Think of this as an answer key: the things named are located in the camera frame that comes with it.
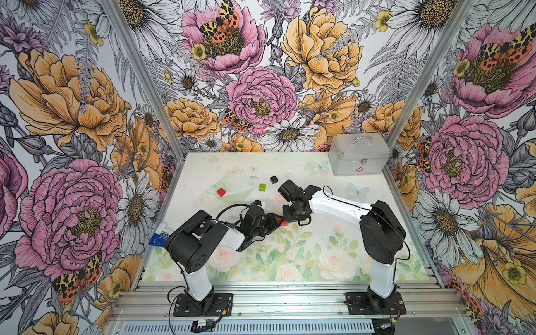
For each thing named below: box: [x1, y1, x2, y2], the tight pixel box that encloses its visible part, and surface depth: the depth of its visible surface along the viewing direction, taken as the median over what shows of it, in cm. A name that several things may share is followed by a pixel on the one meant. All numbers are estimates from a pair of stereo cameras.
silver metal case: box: [328, 132, 391, 177], surface depth 107 cm
